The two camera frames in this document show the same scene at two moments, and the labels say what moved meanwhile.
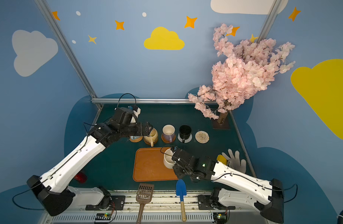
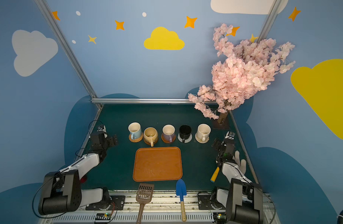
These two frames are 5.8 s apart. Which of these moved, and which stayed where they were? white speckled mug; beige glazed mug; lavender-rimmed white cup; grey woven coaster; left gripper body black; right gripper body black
Moved: white speckled mug; right gripper body black; left gripper body black
Stayed: grey woven coaster; beige glazed mug; lavender-rimmed white cup
